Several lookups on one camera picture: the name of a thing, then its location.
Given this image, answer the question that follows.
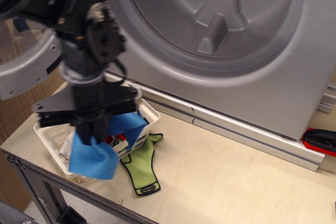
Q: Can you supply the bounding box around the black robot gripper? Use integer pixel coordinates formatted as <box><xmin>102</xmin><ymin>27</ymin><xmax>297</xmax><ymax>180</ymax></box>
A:
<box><xmin>33</xmin><ymin>81</ymin><xmax>139</xmax><ymax>145</ymax></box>

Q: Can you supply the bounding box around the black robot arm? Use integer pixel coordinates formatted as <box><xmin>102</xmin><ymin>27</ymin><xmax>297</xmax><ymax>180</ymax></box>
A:
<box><xmin>1</xmin><ymin>0</ymin><xmax>137</xmax><ymax>145</ymax></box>

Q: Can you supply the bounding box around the round washing machine door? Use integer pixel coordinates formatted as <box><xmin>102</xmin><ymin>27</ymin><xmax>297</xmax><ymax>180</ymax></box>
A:
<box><xmin>1</xmin><ymin>17</ymin><xmax>61</xmax><ymax>100</ymax></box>

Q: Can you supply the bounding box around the grey toy washing machine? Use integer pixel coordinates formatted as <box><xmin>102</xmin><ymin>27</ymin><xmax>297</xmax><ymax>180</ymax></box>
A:
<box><xmin>110</xmin><ymin>0</ymin><xmax>335</xmax><ymax>138</ymax></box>

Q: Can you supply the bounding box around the red cloth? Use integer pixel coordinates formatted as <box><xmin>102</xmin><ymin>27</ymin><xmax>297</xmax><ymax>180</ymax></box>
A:
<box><xmin>104</xmin><ymin>134</ymin><xmax>126</xmax><ymax>147</ymax></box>

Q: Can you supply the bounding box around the white grey cloth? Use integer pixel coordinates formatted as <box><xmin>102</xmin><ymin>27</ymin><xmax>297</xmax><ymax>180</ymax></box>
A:
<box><xmin>58</xmin><ymin>86</ymin><xmax>144</xmax><ymax>161</ymax></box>

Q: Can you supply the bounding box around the small blue cloth in basket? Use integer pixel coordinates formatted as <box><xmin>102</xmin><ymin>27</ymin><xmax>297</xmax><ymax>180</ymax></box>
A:
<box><xmin>137</xmin><ymin>109</ymin><xmax>150</xmax><ymax>125</ymax></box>

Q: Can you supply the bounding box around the green cloth with black trim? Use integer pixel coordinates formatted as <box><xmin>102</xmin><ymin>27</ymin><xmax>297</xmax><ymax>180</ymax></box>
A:
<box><xmin>120</xmin><ymin>133</ymin><xmax>163</xmax><ymax>197</ymax></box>

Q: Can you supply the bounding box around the red and black tool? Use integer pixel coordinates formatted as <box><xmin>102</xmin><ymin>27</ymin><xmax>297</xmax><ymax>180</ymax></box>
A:
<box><xmin>302</xmin><ymin>128</ymin><xmax>335</xmax><ymax>157</ymax></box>

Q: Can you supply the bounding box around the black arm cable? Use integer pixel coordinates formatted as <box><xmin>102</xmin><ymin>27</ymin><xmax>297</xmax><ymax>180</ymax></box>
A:
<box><xmin>112</xmin><ymin>58</ymin><xmax>128</xmax><ymax>77</ymax></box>

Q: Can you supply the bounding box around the grey metal table frame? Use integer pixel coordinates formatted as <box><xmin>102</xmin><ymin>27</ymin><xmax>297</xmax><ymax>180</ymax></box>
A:
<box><xmin>2</xmin><ymin>150</ymin><xmax>155</xmax><ymax>223</ymax></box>

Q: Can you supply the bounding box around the aluminium profile rail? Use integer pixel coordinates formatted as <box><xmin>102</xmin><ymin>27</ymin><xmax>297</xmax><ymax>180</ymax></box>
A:
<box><xmin>102</xmin><ymin>69</ymin><xmax>326</xmax><ymax>172</ymax></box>

